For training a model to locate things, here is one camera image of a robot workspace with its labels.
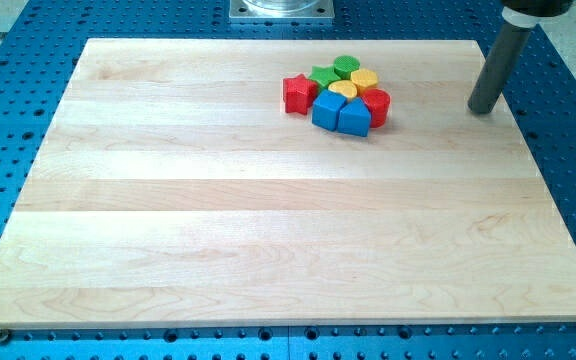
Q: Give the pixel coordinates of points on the green star block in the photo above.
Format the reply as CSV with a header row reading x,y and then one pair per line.
x,y
323,77

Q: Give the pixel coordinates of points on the yellow cylinder block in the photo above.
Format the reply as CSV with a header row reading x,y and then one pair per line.
x,y
345,88

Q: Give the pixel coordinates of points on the blue cube block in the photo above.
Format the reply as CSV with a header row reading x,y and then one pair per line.
x,y
326,109

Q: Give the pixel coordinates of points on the green cylinder block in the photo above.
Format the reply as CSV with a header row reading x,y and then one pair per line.
x,y
345,65

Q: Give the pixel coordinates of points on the black robot arm end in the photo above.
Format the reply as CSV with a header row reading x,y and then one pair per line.
x,y
528,13

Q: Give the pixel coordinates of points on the yellow hexagon block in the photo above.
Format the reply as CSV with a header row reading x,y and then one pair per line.
x,y
364,79

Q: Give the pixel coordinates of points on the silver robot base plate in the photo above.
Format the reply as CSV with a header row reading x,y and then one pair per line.
x,y
281,9

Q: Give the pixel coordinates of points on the light wooden board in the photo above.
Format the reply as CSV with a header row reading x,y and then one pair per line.
x,y
173,190

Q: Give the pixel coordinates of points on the red star block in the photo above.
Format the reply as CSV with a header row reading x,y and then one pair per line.
x,y
299,93

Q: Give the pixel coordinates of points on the red cylinder block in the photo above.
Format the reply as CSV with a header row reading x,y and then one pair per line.
x,y
378,102

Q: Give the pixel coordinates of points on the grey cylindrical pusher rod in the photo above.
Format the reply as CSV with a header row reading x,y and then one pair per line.
x,y
498,67

